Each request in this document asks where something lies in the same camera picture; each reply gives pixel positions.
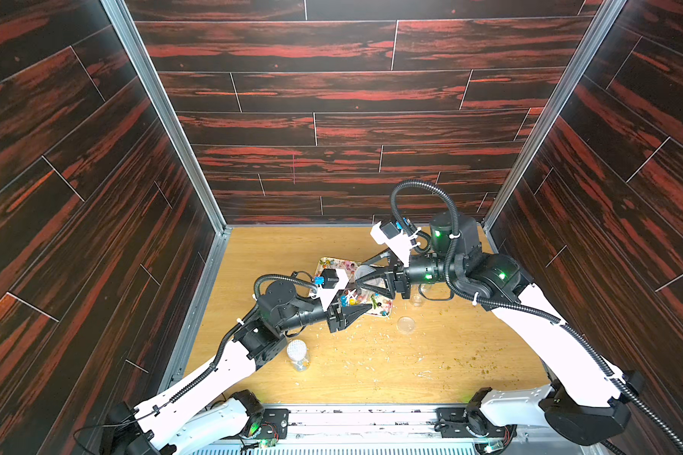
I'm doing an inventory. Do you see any clear plastic jar lid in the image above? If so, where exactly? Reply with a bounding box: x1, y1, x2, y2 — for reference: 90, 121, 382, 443
397, 317, 417, 335

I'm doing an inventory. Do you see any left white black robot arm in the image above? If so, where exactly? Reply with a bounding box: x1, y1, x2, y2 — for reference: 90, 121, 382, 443
98, 269, 373, 454

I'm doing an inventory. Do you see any left white-lidded candy jar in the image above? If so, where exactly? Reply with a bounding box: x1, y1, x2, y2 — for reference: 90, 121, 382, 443
286, 339, 309, 372

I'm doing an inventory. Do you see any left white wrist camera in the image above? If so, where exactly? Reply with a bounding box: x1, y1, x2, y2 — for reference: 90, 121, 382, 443
309, 268, 349, 311

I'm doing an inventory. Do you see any metal front rail frame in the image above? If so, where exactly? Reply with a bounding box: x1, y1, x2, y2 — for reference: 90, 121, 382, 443
160, 404, 581, 454

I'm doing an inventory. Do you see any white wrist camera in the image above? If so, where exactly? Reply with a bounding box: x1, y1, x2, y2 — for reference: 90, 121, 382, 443
309, 268, 349, 311
370, 222, 421, 267

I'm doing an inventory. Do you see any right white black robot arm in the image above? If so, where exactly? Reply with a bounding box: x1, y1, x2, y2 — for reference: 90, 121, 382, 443
356, 180, 683, 454

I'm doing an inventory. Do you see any floral pink rectangular tray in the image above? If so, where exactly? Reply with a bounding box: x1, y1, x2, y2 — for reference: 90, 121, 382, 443
315, 257, 393, 318

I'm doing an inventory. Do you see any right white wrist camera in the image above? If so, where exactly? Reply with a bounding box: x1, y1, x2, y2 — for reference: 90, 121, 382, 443
370, 222, 421, 267

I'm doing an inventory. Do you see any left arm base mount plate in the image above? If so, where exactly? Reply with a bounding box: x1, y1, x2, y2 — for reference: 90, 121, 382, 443
242, 408, 290, 440

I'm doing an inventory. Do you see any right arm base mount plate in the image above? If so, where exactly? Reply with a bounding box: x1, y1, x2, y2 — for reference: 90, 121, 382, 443
434, 407, 489, 438

